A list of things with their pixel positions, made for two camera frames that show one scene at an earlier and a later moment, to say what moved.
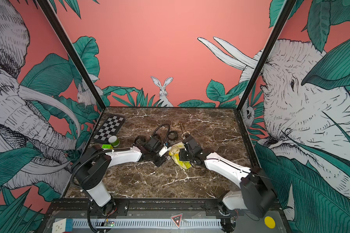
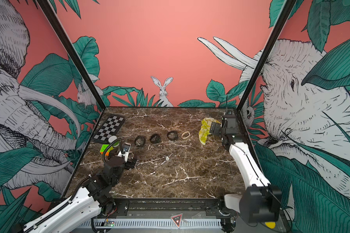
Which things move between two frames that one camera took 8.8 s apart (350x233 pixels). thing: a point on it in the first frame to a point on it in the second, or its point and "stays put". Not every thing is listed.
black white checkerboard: (109, 128) stays put
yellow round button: (270, 222) stays put
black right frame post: (288, 8) stays put
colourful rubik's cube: (107, 146) stays put
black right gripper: (182, 157) to (218, 126)
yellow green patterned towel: (174, 152) to (204, 130)
